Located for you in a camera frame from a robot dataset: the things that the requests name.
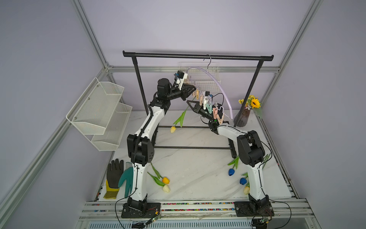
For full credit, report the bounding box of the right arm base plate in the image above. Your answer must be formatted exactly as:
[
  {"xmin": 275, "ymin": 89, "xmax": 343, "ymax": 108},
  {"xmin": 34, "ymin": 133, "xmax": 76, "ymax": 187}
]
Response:
[{"xmin": 234, "ymin": 201, "xmax": 274, "ymax": 217}]

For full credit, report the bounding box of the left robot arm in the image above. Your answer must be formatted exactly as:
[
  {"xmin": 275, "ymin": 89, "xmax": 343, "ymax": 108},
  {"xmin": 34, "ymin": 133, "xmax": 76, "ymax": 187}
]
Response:
[{"xmin": 127, "ymin": 78, "xmax": 196, "ymax": 209}]

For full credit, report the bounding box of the white mesh tiered shelf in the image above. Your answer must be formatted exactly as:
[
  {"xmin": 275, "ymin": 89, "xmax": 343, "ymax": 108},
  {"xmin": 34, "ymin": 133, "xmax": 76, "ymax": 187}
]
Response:
[{"xmin": 66, "ymin": 78, "xmax": 132, "ymax": 151}]

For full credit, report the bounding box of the black yellow work glove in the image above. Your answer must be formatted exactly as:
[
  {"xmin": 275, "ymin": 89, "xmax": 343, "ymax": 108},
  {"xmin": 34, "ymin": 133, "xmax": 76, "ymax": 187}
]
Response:
[{"xmin": 104, "ymin": 159, "xmax": 124, "ymax": 199}]

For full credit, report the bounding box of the sunflower bouquet in vase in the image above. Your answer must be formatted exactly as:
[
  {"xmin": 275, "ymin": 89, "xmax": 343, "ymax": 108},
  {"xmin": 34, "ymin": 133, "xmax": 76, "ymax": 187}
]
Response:
[{"xmin": 234, "ymin": 95, "xmax": 263, "ymax": 127}]

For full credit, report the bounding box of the purple clip hanger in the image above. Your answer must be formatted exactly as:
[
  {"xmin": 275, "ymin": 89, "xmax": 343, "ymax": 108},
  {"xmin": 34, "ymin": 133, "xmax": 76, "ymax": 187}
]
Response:
[{"xmin": 182, "ymin": 54, "xmax": 234, "ymax": 120}]

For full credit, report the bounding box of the black clothes rack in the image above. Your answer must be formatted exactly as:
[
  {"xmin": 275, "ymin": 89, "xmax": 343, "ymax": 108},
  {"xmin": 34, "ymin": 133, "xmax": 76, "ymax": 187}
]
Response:
[{"xmin": 122, "ymin": 50, "xmax": 275, "ymax": 159}]

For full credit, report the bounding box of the blue tulip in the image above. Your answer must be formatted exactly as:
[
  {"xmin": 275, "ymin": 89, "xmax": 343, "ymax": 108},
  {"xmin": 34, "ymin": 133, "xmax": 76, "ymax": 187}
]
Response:
[
  {"xmin": 240, "ymin": 173, "xmax": 248, "ymax": 186},
  {"xmin": 227, "ymin": 156, "xmax": 239, "ymax": 176}
]

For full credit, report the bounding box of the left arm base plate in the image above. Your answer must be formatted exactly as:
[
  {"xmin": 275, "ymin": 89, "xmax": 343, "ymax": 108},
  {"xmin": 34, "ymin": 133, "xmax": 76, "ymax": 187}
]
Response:
[{"xmin": 121, "ymin": 202, "xmax": 161, "ymax": 219}]

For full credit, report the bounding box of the blue tulip upper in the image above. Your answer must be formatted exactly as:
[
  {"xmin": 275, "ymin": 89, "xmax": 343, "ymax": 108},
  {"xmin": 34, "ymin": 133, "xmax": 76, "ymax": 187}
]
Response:
[{"xmin": 227, "ymin": 156, "xmax": 239, "ymax": 176}]

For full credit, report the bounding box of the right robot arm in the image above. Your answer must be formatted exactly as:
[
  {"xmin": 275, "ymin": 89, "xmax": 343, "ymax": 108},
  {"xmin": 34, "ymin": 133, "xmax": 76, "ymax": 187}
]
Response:
[{"xmin": 187, "ymin": 100, "xmax": 270, "ymax": 209}]

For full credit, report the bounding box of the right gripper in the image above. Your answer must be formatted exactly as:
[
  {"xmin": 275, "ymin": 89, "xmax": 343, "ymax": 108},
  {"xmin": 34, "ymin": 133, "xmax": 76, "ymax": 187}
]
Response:
[{"xmin": 188, "ymin": 100, "xmax": 215, "ymax": 122}]

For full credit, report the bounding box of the cream white tulip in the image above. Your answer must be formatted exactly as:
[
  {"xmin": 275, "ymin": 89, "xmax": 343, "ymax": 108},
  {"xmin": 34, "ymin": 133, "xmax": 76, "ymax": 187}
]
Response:
[{"xmin": 148, "ymin": 173, "xmax": 171, "ymax": 193}]

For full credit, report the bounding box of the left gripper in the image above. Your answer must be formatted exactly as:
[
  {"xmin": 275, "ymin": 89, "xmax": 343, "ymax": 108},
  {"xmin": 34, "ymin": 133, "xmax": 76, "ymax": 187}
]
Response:
[{"xmin": 166, "ymin": 84, "xmax": 196, "ymax": 101}]

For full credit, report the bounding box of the orange tulip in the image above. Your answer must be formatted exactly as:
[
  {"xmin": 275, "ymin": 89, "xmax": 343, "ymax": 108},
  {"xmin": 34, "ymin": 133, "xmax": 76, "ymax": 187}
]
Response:
[{"xmin": 151, "ymin": 164, "xmax": 163, "ymax": 178}]

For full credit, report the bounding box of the cream tulip right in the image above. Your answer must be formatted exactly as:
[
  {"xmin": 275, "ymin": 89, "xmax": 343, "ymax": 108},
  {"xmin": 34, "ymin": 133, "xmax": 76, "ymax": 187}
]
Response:
[{"xmin": 243, "ymin": 183, "xmax": 250, "ymax": 195}]

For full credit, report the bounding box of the green work glove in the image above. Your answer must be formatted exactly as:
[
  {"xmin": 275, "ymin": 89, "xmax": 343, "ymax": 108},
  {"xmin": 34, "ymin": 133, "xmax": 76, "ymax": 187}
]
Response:
[{"xmin": 118, "ymin": 162, "xmax": 133, "ymax": 198}]

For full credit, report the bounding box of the white wire wall basket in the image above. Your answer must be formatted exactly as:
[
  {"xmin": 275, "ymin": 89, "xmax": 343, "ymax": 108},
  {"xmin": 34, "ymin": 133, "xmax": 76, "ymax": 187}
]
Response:
[{"xmin": 179, "ymin": 62, "xmax": 221, "ymax": 93}]

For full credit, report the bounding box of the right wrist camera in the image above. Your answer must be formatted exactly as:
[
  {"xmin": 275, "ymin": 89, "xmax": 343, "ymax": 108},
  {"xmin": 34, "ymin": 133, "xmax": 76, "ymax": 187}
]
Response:
[{"xmin": 200, "ymin": 91, "xmax": 212, "ymax": 110}]

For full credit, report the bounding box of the blue tulip lower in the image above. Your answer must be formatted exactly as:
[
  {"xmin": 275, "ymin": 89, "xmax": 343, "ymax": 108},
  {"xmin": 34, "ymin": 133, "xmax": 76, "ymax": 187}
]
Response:
[{"xmin": 240, "ymin": 173, "xmax": 248, "ymax": 186}]

